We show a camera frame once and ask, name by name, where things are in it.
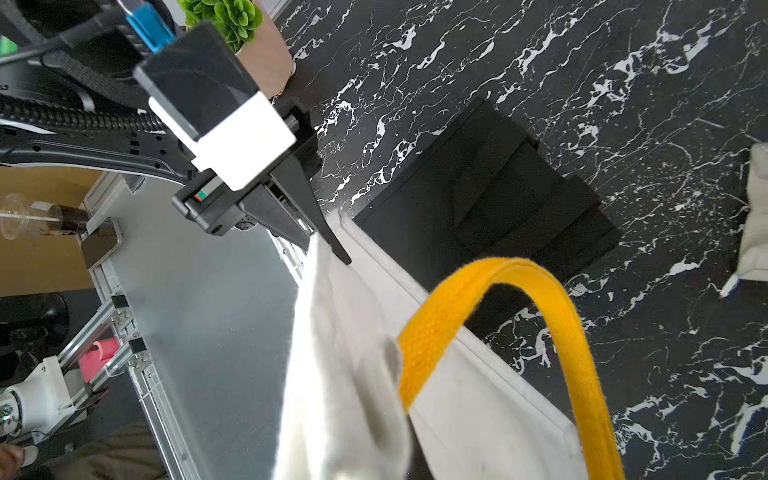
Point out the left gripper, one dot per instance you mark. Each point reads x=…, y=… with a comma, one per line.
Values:
x=279, y=196

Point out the black canvas bag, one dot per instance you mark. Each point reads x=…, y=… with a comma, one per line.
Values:
x=483, y=189

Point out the cream bag yellow handles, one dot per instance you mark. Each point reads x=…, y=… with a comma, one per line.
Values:
x=382, y=371

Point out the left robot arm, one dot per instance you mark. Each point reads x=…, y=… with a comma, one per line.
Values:
x=121, y=86

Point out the tan round object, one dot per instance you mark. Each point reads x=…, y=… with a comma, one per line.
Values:
x=267, y=59

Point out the green leafy plant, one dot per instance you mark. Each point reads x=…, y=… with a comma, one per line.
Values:
x=235, y=20

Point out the smartphone on desk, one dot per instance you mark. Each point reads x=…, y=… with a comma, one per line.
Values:
x=101, y=243

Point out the clear plastic cup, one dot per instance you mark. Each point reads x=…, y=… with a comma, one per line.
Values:
x=21, y=216

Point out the cream bag orange handles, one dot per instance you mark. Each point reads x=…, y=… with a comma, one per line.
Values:
x=752, y=260

